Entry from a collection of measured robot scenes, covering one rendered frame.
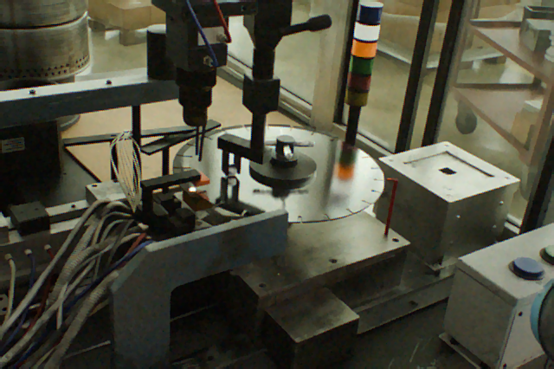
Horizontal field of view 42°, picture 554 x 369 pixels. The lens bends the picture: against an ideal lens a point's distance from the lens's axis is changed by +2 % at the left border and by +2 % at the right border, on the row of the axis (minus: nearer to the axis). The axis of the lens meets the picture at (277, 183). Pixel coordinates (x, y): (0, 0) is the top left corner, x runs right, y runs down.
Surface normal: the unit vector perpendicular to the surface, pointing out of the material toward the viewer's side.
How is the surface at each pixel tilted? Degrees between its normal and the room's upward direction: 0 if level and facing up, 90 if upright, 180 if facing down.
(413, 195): 90
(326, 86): 90
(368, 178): 0
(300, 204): 0
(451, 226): 90
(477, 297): 90
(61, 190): 0
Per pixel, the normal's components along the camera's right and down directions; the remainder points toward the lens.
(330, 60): -0.82, 0.21
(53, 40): 0.69, 0.40
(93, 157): 0.08, -0.88
